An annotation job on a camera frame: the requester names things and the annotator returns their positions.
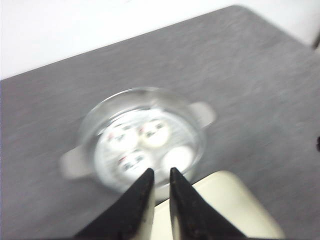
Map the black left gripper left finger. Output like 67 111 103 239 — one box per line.
74 168 155 240

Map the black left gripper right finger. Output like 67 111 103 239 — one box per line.
169 167 246 240

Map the panda bun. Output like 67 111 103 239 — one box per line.
102 123 139 152
161 145 195 174
117 148 153 181
139 119 171 148

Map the cream rectangular plastic tray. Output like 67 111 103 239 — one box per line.
150 170 285 240

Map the stainless steel steamer pot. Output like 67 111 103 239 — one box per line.
60 87 216 199

